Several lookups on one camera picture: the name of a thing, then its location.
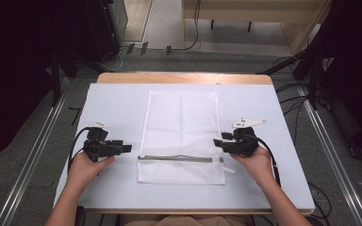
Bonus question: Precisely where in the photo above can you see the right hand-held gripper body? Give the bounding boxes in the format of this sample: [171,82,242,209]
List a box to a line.
[222,117,268,158]

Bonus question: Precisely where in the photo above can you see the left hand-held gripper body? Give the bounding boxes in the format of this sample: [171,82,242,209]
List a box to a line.
[83,121,124,163]

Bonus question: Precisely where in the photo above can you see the white mesh laundry bag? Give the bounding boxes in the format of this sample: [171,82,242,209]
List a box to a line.
[137,90,236,186]

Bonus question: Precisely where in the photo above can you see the person's right hand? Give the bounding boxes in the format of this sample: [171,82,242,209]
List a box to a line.
[230,145,276,187]

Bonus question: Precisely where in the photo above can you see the person's left hand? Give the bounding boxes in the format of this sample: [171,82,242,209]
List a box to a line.
[67,153,117,190]

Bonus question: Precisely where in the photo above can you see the light blue table mat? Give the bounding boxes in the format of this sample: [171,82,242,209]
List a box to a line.
[53,82,316,213]

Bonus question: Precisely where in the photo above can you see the wooden table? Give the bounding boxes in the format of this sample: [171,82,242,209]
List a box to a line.
[74,72,316,216]

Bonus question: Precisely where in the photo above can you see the black metal stand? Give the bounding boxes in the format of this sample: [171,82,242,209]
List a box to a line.
[48,45,109,107]
[256,46,328,111]

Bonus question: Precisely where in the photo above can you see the person's legs in beige pants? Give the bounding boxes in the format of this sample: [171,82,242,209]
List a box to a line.
[118,214,253,226]

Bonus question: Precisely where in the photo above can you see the black curtain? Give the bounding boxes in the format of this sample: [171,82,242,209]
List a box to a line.
[304,0,362,162]
[0,0,91,169]

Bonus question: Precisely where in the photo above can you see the black cabinet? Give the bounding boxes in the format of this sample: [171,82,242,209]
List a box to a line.
[83,0,129,63]

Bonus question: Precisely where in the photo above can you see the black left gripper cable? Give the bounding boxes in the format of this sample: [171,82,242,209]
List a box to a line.
[67,126,91,173]

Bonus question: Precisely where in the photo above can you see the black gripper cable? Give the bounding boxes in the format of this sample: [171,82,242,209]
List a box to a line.
[248,134,283,188]
[67,126,91,173]

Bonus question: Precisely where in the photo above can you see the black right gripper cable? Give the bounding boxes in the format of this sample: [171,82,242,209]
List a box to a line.
[248,134,283,188]

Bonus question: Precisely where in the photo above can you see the black floor cables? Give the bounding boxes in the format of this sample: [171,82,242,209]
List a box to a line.
[274,82,314,146]

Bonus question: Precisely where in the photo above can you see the metal floor rail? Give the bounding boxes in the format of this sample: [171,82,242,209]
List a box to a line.
[0,77,71,226]
[296,84,362,226]

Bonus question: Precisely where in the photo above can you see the white floor cable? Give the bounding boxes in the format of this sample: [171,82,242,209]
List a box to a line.
[99,46,130,73]

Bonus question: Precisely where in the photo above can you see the black floor cable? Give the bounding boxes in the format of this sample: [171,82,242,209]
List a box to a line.
[305,181,334,226]

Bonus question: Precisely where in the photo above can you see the black hanging cable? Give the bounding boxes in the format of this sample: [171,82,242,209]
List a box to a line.
[180,0,203,52]

